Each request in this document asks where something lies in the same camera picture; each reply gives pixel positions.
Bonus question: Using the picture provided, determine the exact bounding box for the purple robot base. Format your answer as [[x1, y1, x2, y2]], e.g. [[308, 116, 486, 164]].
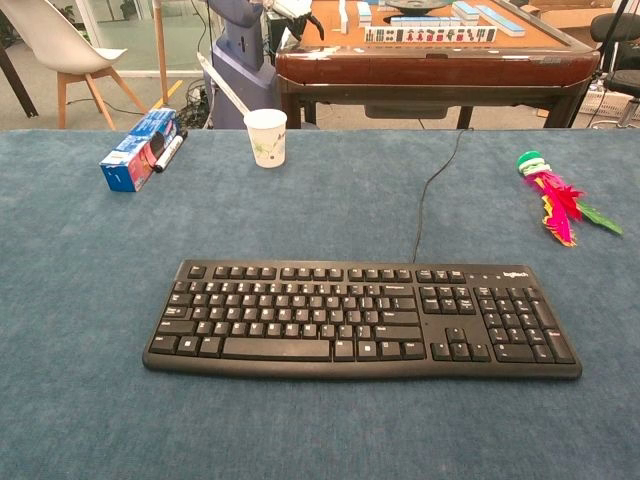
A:
[[197, 0, 279, 130]]

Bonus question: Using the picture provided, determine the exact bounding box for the black Logitech keyboard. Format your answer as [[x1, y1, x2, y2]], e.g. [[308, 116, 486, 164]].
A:
[[141, 258, 584, 381]]

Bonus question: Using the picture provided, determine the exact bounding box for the white paper cup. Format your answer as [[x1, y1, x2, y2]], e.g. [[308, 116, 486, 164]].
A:
[[243, 108, 289, 170]]

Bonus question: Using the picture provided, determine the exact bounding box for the black and white marker pen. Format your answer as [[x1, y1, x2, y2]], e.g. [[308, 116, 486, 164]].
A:
[[153, 130, 189, 174]]

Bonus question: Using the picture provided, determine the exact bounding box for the blue table cloth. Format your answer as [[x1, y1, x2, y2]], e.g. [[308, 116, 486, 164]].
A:
[[0, 128, 640, 480]]

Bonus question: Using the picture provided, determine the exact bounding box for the blue toothpaste box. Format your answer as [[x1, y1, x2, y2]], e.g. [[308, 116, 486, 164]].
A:
[[98, 107, 182, 193]]

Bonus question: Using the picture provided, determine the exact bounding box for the brown mahjong table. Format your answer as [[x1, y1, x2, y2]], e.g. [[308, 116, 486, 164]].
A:
[[274, 0, 601, 130]]

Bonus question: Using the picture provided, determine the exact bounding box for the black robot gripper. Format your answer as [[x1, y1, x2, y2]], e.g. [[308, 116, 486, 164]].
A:
[[279, 10, 326, 42]]

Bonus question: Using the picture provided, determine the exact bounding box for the row of upright mahjong tiles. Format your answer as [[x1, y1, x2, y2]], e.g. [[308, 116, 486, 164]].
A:
[[363, 25, 498, 45]]

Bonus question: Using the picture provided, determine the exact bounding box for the colourful feather shuttlecock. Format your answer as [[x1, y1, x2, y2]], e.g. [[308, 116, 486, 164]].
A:
[[516, 150, 625, 248]]

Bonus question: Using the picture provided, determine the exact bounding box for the wooden pole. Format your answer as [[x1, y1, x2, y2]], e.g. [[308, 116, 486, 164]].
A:
[[152, 0, 170, 106]]

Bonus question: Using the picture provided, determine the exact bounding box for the long blue mahjong tile row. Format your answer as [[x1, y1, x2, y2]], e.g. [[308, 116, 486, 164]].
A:
[[476, 4, 527, 38]]

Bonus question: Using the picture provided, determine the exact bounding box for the white plastic crate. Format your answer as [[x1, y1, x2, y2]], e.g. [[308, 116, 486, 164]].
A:
[[582, 82, 640, 121]]

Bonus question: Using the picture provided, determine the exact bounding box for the white chair with wooden legs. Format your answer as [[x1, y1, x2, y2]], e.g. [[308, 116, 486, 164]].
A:
[[0, 0, 149, 131]]

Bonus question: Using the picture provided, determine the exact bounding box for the dark table leg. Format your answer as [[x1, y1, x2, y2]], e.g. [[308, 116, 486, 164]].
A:
[[0, 41, 40, 119]]

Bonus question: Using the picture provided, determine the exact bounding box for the black office chair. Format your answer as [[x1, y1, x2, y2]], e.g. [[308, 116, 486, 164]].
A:
[[589, 10, 640, 130]]

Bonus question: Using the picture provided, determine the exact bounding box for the black keyboard cable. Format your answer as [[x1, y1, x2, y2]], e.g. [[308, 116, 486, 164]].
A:
[[411, 127, 475, 265]]

